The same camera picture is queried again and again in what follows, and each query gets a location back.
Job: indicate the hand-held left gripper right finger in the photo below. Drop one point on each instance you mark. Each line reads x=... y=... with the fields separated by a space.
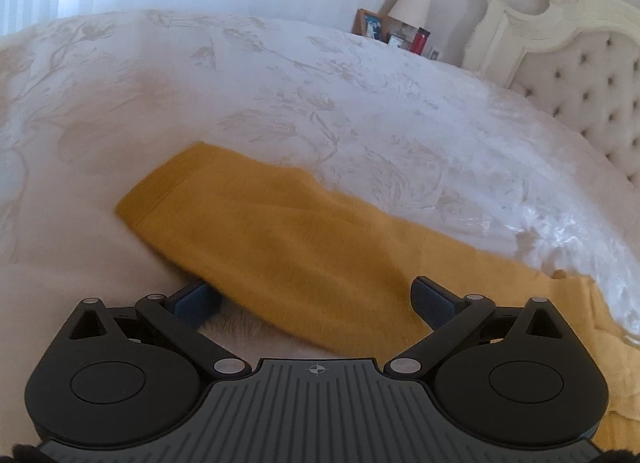
x=430 y=300

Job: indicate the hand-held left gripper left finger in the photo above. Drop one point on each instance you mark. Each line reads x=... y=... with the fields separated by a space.
x=192 y=305

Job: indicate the yellow knit sweater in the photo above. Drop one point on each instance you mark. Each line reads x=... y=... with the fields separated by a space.
x=280 y=228

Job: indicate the white floral bedspread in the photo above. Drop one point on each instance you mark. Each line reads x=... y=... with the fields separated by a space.
x=350 y=83

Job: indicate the red candle jar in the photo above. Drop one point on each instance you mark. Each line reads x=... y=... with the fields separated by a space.
x=420 y=41

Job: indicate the cream tufted headboard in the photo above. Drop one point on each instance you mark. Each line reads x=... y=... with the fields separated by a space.
x=590 y=73

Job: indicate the cream shade table lamp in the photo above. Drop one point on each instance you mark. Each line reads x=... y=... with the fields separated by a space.
x=411 y=5

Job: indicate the small white photo frame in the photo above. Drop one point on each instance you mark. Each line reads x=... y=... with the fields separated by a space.
x=434 y=53

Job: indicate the wooden picture frame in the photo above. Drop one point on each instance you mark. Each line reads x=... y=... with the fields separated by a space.
x=370 y=24

